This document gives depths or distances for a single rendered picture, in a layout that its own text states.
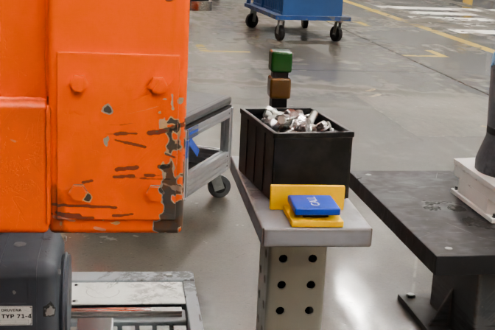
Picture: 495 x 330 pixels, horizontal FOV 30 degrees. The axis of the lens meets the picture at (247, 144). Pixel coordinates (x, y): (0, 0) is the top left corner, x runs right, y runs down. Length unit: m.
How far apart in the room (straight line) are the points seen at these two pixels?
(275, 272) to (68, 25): 0.65
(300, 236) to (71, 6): 0.53
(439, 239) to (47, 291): 0.83
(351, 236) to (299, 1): 5.74
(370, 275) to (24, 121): 1.53
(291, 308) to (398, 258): 1.06
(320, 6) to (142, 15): 6.11
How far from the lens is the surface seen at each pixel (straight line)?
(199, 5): 1.50
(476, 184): 2.08
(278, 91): 1.74
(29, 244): 1.44
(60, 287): 1.40
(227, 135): 3.00
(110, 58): 1.07
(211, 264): 2.48
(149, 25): 1.07
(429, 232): 1.91
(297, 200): 1.43
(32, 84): 1.11
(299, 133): 1.49
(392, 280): 2.46
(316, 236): 1.40
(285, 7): 7.07
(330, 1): 7.18
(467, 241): 1.88
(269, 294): 1.57
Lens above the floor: 0.90
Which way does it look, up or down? 14 degrees down
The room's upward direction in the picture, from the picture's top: 3 degrees clockwise
